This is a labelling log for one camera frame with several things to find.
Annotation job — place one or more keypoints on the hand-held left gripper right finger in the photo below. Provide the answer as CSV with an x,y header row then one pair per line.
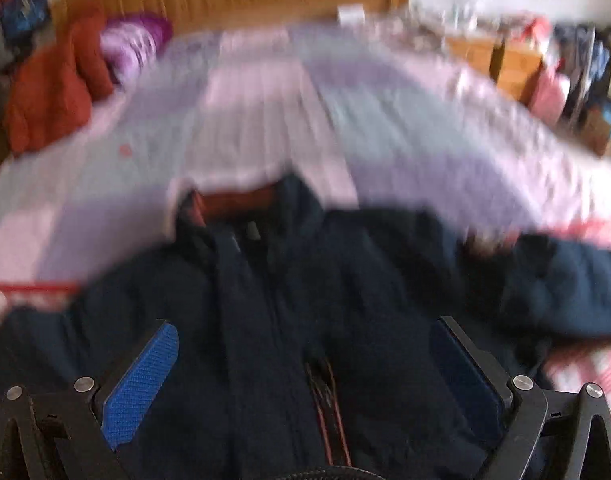
x,y
465,382

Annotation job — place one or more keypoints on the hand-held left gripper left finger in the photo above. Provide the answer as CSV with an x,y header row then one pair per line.
x,y
140,385

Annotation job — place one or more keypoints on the navy padded jacket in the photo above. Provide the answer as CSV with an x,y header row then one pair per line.
x,y
285,290

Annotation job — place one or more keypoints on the pile of dark clothes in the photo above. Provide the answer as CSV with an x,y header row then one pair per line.
x,y
583,55

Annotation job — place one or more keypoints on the open cardboard box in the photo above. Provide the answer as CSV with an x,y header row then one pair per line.
x,y
603,132

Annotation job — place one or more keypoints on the pink plastic bag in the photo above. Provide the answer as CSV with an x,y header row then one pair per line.
x,y
548,95

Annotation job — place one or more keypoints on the pink purple bedsheet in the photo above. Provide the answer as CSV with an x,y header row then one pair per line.
x,y
265,110

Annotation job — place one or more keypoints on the red padded garment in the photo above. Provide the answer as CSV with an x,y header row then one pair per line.
x,y
50,90

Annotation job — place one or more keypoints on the wooden nightstand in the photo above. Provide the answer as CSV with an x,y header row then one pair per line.
x,y
518,72
473,55

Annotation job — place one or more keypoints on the purple patterned pillow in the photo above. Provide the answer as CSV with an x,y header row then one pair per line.
x,y
130,45

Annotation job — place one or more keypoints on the small white box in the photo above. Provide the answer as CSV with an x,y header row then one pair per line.
x,y
351,14

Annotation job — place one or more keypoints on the dark bag top left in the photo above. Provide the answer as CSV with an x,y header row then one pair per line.
x,y
20,15

